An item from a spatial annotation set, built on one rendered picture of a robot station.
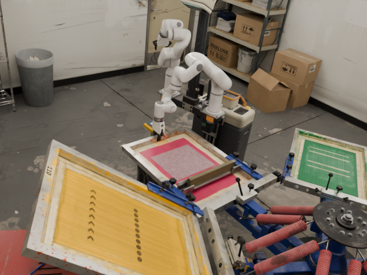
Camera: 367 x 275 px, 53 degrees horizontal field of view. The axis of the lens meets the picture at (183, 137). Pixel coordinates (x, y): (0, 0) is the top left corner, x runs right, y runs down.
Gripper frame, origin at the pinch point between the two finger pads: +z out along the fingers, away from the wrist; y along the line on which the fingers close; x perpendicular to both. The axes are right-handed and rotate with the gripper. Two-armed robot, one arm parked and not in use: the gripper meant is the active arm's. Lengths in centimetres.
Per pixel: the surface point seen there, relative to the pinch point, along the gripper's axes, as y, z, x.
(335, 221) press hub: -140, -33, 4
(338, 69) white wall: 62, 31, -380
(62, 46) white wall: 309, 37, -63
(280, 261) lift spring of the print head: -134, -18, 31
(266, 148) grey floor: 35, 98, -206
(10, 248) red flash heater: -59, -13, 122
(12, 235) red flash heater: -52, -13, 119
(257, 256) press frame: -121, -6, 27
